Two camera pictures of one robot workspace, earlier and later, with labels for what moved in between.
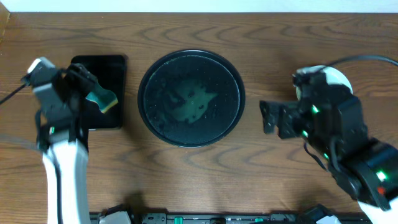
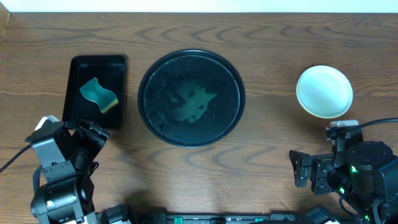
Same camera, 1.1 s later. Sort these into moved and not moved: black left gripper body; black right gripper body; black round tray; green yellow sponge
Moved: black right gripper body; black left gripper body
Not moved: green yellow sponge; black round tray
